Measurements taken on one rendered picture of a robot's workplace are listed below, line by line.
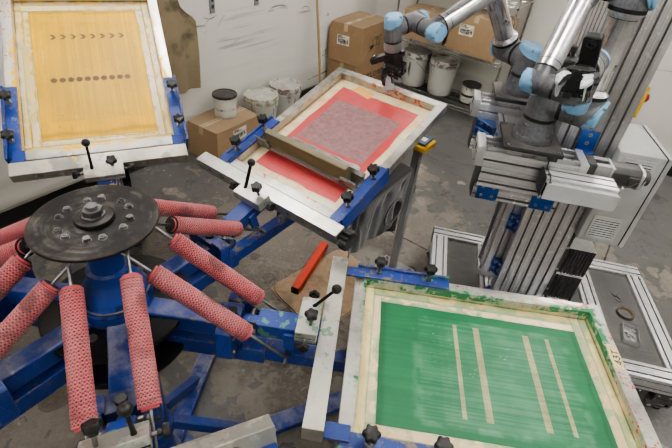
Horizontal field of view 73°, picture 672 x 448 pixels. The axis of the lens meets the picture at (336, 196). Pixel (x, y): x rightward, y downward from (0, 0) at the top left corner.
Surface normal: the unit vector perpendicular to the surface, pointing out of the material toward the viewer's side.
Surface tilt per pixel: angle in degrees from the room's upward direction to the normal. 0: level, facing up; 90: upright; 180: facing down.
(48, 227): 0
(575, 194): 90
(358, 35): 89
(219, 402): 0
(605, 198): 90
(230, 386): 0
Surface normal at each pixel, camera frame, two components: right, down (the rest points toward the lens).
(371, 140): -0.07, -0.67
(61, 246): 0.09, -0.81
